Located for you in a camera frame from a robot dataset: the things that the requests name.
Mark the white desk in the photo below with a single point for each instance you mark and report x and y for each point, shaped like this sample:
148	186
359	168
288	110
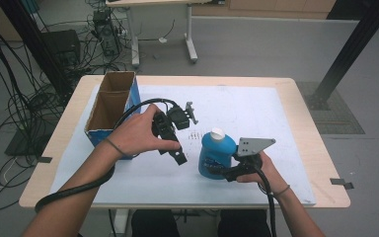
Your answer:
189	33

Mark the grey grid floor mat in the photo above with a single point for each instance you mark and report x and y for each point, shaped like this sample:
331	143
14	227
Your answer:
345	121

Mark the black tape strip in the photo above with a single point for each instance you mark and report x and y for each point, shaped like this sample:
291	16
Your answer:
44	159
340	182

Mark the person's right leg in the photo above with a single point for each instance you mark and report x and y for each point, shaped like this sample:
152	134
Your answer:
243	223

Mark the black wrist band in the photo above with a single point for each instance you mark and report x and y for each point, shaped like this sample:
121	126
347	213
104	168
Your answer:
283	190
115	146

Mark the black floor base plate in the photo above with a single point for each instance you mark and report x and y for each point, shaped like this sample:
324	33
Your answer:
23	143

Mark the black square case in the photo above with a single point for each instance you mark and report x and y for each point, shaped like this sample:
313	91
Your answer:
62	44

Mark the white table mat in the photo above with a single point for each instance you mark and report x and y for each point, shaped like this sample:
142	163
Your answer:
217	108

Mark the blue bottle with white cap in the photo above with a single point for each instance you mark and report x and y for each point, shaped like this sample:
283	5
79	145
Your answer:
215	151

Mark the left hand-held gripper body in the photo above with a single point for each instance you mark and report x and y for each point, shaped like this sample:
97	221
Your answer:
177	118

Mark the person's leg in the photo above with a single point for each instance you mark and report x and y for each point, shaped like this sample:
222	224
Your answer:
243	223
154	223

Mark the person's left leg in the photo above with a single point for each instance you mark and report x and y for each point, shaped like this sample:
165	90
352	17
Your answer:
154	223

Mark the person's left hand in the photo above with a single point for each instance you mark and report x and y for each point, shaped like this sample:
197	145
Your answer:
135	135

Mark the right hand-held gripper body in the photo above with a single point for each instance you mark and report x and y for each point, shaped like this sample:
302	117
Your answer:
251	146

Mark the black metal frame post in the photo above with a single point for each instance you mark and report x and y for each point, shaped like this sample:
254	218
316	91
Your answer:
348	52
36	42

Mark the person's right hand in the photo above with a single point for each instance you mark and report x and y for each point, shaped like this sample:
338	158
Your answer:
268	176

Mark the blue cardboard box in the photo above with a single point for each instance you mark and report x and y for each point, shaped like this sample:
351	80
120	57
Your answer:
118	82

